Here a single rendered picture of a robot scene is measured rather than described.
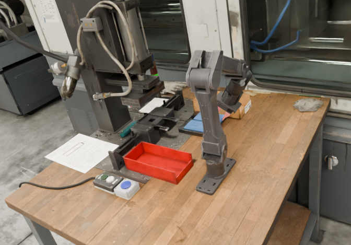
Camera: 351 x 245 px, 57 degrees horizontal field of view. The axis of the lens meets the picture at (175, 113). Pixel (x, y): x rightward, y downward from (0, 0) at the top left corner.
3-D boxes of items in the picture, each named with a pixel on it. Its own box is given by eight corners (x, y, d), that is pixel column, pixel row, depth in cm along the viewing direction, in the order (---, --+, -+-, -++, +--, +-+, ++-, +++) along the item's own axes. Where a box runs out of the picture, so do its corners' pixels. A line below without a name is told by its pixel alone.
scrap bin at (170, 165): (177, 185, 118) (174, 172, 115) (126, 169, 132) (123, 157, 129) (194, 165, 126) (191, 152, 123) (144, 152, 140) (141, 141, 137)
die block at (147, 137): (151, 147, 142) (148, 133, 139) (135, 143, 148) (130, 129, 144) (176, 124, 156) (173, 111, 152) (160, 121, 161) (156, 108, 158)
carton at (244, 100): (240, 120, 149) (239, 106, 146) (194, 114, 163) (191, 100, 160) (251, 107, 158) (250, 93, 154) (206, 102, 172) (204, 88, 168)
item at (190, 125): (213, 133, 139) (212, 127, 138) (183, 128, 147) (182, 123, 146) (220, 125, 144) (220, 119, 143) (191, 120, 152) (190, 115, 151)
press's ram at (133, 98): (143, 114, 133) (125, 44, 119) (100, 106, 147) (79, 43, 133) (168, 94, 145) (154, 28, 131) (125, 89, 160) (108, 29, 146)
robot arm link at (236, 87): (230, 84, 131) (236, 71, 127) (242, 91, 130) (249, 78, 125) (223, 92, 126) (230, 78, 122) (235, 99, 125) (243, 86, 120)
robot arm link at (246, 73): (235, 80, 136) (232, 53, 130) (255, 81, 131) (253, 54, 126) (224, 93, 128) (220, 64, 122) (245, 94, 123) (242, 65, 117)
